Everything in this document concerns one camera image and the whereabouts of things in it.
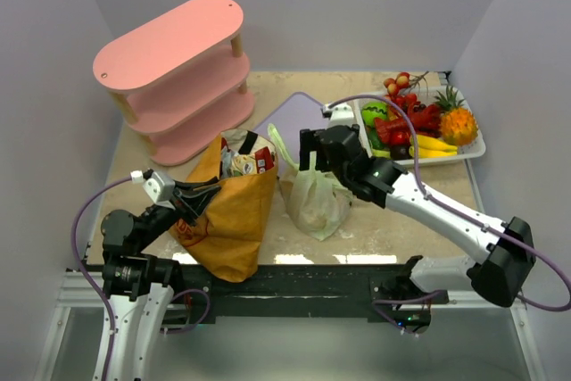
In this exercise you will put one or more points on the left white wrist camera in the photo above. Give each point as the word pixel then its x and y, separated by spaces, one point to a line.
pixel 158 185

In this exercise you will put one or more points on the red Chuba chips bag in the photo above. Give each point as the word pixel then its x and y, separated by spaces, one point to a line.
pixel 264 159

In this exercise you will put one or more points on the toy pineapple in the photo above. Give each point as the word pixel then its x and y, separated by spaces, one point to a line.
pixel 458 125

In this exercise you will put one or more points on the upper yellow toy banana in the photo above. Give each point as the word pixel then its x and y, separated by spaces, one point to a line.
pixel 431 143

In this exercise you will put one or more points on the white plastic basket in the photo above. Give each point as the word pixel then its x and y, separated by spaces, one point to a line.
pixel 473 150

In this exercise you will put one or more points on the lower yellow toy banana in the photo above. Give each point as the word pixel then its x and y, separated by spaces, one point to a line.
pixel 424 153

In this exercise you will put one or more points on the green toy watermelon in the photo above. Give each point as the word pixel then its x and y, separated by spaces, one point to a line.
pixel 373 110

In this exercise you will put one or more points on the lavender tray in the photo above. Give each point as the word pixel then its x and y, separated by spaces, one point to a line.
pixel 298 111

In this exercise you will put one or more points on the red toy apple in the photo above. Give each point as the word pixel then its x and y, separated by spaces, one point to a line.
pixel 400 137

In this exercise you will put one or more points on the light green plastic bag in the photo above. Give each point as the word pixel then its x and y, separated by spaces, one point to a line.
pixel 315 201

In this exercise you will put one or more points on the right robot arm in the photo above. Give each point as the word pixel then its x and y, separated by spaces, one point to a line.
pixel 498 253

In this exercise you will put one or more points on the yellow toy banana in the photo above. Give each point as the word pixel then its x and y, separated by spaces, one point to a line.
pixel 431 143
pixel 424 153

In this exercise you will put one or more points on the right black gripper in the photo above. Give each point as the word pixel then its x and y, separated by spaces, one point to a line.
pixel 315 144

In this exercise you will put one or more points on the pink two-tier shelf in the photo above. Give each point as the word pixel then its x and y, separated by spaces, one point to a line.
pixel 181 78

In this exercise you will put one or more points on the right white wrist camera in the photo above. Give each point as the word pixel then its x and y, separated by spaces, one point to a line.
pixel 340 115

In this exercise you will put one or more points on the red toy lobster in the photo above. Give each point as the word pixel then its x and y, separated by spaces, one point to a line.
pixel 429 118

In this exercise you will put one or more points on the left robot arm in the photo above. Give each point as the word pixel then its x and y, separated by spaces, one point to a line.
pixel 139 287

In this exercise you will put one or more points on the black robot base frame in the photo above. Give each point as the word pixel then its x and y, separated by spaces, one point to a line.
pixel 377 293

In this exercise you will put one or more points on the red yellow berry sprig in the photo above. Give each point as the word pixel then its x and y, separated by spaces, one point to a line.
pixel 403 90

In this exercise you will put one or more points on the dark purple toy plum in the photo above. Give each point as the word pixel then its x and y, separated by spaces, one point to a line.
pixel 400 152

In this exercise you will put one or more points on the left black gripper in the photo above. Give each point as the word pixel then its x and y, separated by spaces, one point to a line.
pixel 181 202

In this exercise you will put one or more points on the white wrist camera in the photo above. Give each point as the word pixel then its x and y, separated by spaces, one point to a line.
pixel 340 115
pixel 158 185

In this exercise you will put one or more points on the brown Trader Joe's bag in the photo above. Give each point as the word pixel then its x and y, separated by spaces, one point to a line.
pixel 227 238

